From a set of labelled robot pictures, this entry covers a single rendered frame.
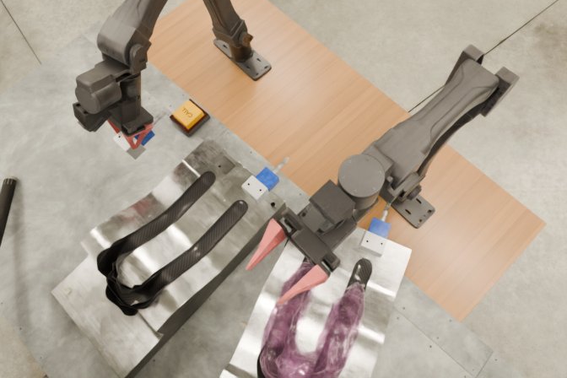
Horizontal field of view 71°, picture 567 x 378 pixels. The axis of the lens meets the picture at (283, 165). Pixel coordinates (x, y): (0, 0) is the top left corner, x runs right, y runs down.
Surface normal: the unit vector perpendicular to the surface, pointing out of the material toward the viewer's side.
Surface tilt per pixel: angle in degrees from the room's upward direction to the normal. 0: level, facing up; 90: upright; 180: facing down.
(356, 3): 0
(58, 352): 0
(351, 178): 2
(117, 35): 15
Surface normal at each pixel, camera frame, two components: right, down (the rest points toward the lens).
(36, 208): -0.06, -0.39
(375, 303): 0.14, -0.72
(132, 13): -0.18, -0.17
